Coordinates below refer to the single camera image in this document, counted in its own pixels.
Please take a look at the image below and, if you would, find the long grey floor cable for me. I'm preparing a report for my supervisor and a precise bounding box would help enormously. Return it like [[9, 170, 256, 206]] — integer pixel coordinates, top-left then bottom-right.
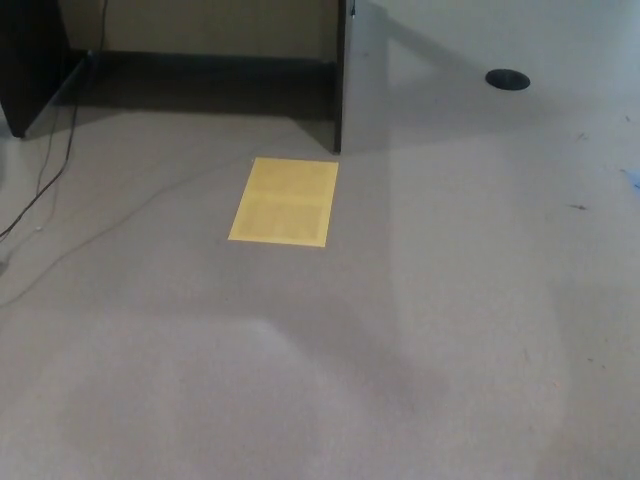
[[0, 142, 285, 307]]

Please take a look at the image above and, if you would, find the black power cable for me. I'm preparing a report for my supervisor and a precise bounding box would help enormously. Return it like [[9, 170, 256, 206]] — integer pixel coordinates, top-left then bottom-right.
[[0, 0, 109, 240]]

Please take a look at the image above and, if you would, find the thin grey cable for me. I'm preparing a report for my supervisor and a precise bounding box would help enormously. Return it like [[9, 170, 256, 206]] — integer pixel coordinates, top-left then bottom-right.
[[34, 102, 64, 216]]

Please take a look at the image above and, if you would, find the yellow paper sheet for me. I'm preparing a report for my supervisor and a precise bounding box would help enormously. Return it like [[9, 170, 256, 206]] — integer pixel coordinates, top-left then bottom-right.
[[227, 157, 340, 247]]

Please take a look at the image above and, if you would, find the black round floor cover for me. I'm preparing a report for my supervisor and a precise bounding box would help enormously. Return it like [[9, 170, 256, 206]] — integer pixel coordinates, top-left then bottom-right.
[[484, 68, 531, 92]]

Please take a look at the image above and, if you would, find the black desk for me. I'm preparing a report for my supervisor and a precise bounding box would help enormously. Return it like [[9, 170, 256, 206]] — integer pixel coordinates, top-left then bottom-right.
[[0, 0, 391, 155]]

